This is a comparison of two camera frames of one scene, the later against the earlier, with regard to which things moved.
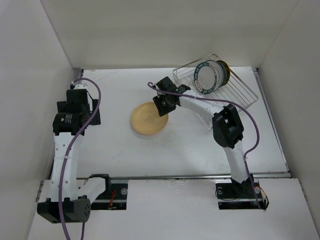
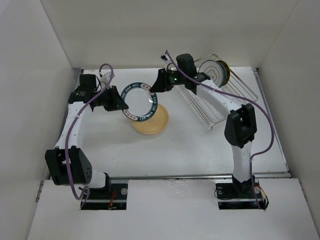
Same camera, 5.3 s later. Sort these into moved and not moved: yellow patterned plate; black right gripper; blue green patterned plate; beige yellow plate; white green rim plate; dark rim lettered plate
Moved: dark rim lettered plate; black right gripper
Not moved: yellow patterned plate; beige yellow plate; blue green patterned plate; white green rim plate
